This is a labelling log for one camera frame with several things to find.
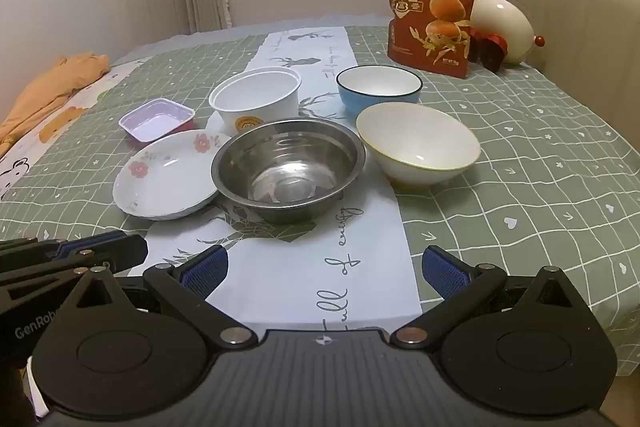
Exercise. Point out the orange cloth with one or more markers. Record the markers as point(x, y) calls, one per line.
point(45, 92)

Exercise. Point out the white deer print runner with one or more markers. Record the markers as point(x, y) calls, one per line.
point(320, 257)

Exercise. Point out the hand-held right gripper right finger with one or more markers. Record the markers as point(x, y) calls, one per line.
point(442, 269)

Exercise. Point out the white egg-shaped toy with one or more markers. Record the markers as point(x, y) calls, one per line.
point(505, 24)

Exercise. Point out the white floral plate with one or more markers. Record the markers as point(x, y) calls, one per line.
point(165, 177)

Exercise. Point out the blue ceramic bowl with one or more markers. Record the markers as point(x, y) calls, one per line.
point(380, 89)

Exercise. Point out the stainless steel bowl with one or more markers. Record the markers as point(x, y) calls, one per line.
point(287, 167)

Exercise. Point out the white plastic bowl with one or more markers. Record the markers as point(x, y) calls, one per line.
point(252, 94)

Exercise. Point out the cream ceramic bowl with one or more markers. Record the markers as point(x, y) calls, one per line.
point(417, 142)

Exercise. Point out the green checkered blanket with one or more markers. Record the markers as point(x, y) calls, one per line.
point(540, 167)

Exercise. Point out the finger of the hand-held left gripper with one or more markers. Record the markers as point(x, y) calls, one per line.
point(45, 277)
point(95, 244)

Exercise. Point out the beige headboard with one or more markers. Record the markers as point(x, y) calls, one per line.
point(580, 27)

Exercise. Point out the red snack bag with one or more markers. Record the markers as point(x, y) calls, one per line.
point(430, 7)

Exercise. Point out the red rectangular plastic tray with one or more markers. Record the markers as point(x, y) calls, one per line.
point(155, 119)

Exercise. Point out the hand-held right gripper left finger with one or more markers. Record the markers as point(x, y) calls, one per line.
point(205, 268)

